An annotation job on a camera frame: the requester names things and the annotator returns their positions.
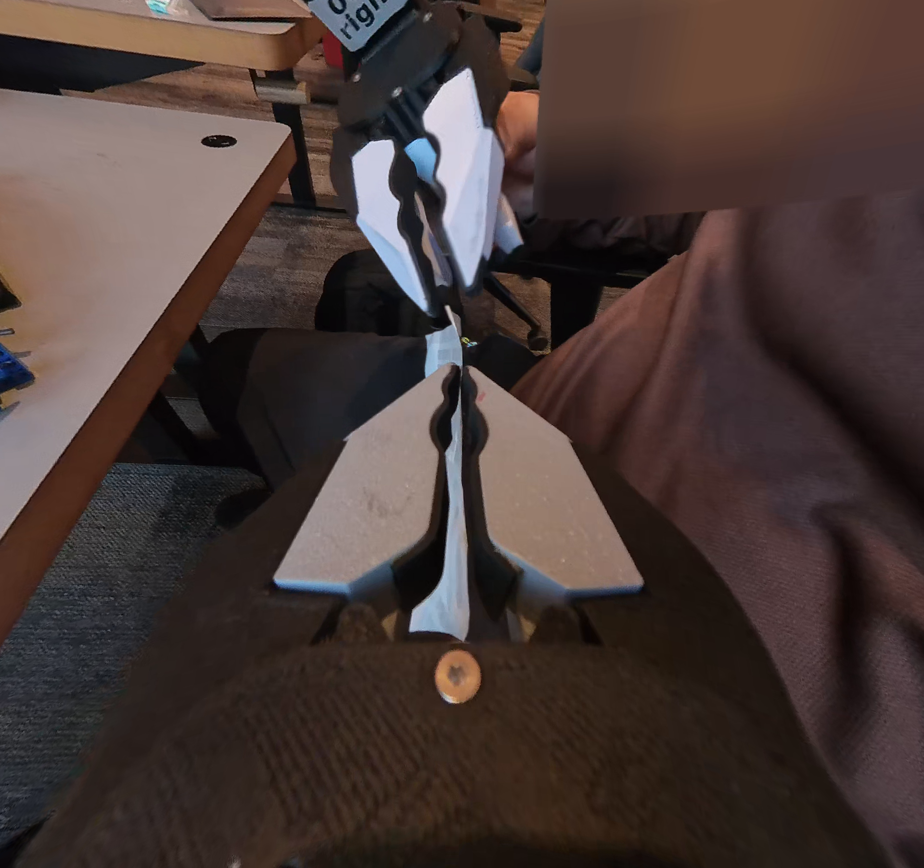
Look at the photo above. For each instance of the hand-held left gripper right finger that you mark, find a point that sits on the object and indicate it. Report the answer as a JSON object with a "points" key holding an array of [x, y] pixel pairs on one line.
{"points": [[548, 507]]}

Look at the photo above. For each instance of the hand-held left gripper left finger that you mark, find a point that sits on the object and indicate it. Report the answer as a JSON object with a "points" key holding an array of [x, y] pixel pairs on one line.
{"points": [[361, 507]]}

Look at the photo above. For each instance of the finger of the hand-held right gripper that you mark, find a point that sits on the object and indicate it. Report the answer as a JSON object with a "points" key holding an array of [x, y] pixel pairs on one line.
{"points": [[375, 211], [465, 175]]}

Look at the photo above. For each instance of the white sticker sheet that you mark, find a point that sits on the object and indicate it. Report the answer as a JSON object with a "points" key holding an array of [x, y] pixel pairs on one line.
{"points": [[456, 565]]}

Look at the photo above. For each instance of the black desk grommet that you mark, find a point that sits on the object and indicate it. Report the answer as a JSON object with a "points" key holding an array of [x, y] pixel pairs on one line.
{"points": [[218, 140]]}

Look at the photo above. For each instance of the person's right hand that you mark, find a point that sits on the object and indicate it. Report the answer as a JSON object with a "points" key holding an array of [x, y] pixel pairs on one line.
{"points": [[516, 135]]}

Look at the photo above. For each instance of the black backpack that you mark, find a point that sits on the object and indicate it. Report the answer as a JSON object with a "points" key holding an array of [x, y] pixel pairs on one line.
{"points": [[361, 297]]}

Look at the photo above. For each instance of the person's brown shirt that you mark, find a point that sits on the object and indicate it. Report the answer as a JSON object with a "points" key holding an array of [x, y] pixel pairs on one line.
{"points": [[722, 485]]}

